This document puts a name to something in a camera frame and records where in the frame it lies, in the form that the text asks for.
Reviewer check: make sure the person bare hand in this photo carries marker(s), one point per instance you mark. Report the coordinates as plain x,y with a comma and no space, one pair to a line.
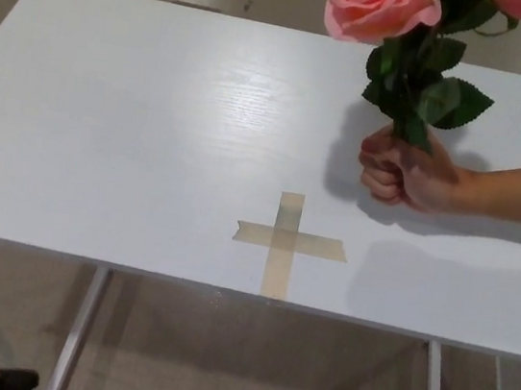
412,182

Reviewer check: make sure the person bare forearm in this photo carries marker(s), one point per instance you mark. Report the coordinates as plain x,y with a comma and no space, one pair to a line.
518,192

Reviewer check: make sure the pink artificial rose bouquet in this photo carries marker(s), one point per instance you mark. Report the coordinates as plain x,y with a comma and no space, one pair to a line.
379,8

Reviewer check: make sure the beige masking tape strip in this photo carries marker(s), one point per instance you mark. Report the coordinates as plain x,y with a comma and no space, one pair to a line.
278,275
319,246

